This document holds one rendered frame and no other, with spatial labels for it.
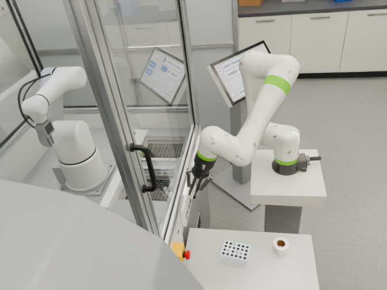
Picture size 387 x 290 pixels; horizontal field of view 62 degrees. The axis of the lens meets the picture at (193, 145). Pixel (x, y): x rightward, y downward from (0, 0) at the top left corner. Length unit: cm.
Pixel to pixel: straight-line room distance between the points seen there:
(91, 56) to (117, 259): 45
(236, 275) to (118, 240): 106
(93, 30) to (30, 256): 48
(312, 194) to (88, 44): 131
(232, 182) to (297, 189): 123
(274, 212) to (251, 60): 91
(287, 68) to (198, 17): 160
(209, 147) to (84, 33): 74
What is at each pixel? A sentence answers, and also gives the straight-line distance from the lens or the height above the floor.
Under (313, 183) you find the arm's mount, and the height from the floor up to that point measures 84.
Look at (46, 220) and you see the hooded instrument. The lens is 50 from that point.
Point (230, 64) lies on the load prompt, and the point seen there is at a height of 115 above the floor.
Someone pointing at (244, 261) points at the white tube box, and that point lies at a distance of 152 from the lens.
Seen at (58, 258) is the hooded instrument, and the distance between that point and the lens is 47.
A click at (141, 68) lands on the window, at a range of 107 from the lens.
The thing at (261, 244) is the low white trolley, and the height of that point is 76.
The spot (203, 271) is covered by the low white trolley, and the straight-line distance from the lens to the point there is 154.
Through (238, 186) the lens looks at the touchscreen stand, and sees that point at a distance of 287.
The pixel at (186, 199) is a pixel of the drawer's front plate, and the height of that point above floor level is 93.
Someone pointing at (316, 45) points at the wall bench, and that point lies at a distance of 439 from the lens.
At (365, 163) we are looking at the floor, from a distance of 332.
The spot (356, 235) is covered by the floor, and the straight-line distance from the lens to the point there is 271.
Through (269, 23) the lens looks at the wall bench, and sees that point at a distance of 424.
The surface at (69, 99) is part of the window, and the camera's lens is 88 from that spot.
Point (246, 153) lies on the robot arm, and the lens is 129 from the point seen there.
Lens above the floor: 207
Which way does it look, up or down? 37 degrees down
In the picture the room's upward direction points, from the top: 8 degrees counter-clockwise
